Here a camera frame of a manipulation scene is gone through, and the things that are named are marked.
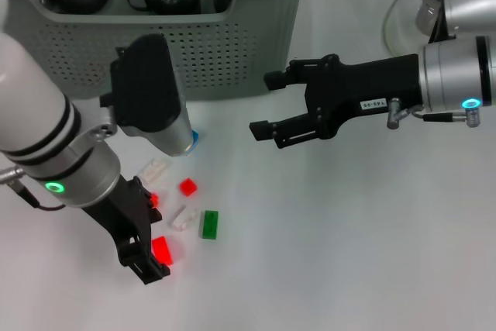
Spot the glass teapot with black handle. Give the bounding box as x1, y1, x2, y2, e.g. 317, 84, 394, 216
381, 0, 446, 57

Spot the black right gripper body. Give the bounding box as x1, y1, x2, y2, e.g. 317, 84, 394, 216
304, 53, 423, 142

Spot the right gripper silver elbow plug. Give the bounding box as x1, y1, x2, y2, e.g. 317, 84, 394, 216
386, 97, 427, 130

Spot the left gripper silver plug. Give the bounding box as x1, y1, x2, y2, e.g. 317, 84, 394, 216
0, 166, 24, 184

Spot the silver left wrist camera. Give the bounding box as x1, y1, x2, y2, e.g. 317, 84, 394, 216
99, 34, 201, 157

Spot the left gripper grey cable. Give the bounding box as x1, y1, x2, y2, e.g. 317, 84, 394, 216
11, 183, 67, 211

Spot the white building brick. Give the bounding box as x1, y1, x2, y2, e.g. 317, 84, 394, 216
139, 157, 174, 183
167, 205, 201, 231

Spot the large red building brick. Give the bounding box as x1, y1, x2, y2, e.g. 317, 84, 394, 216
151, 236, 175, 266

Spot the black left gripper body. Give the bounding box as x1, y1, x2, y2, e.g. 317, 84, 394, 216
81, 175, 164, 267

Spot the flat green building brick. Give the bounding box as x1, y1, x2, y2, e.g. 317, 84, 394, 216
199, 209, 220, 240

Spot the grey perforated storage bin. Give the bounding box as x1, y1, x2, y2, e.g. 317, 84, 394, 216
0, 0, 311, 102

